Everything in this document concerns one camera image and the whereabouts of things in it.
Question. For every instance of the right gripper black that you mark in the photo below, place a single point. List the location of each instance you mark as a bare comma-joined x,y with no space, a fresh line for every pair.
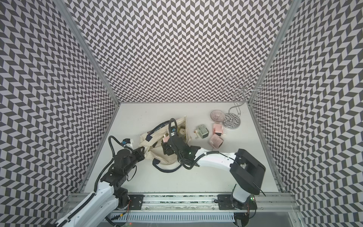
167,149

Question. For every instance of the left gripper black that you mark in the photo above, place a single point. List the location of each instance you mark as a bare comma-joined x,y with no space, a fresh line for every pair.
140,154

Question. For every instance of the pink pencil sharpener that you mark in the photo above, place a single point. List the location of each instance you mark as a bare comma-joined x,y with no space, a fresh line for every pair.
165,139
216,141
218,129

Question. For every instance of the cream canvas tote bag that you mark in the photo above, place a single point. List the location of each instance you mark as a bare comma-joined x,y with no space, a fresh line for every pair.
152,143

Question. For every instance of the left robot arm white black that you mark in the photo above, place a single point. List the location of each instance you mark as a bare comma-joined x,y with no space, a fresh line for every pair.
108,193

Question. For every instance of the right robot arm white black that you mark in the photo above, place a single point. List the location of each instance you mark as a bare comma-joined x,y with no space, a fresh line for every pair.
246,170

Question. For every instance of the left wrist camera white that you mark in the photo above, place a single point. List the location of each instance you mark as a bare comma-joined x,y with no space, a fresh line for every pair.
126,142

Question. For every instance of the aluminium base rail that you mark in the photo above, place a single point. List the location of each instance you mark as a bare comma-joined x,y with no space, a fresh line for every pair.
210,202

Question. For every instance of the silver wire jewelry stand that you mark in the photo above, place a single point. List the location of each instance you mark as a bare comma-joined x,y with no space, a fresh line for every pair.
239,98

